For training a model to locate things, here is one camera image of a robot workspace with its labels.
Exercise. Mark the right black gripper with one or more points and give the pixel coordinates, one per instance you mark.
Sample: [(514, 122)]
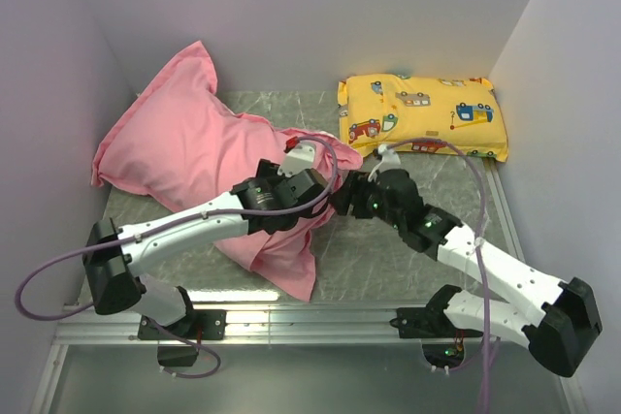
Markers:
[(355, 182)]

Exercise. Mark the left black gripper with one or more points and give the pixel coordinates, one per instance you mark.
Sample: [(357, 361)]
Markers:
[(269, 171)]

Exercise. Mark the pink pillowcase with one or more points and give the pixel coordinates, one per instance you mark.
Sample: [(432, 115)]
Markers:
[(179, 144)]

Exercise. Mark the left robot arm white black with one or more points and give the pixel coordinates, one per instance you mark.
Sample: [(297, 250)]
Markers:
[(120, 259)]

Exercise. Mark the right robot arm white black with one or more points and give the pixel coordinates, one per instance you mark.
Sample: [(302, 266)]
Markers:
[(557, 321)]

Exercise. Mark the yellow cartoon car pillow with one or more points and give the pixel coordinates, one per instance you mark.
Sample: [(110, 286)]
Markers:
[(428, 112)]

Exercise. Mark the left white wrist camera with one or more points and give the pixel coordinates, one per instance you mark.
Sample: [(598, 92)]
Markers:
[(298, 158)]

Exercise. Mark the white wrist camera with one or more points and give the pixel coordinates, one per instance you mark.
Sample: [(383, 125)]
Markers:
[(298, 158), (387, 159)]

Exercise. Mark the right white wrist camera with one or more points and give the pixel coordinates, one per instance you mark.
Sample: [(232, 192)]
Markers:
[(387, 159)]

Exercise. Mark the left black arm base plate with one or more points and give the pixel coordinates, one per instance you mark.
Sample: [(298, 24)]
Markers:
[(181, 345)]

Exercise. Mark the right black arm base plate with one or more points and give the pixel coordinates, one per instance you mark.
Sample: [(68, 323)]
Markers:
[(443, 344)]

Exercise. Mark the aluminium rail frame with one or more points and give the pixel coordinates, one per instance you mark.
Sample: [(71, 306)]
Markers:
[(334, 354)]

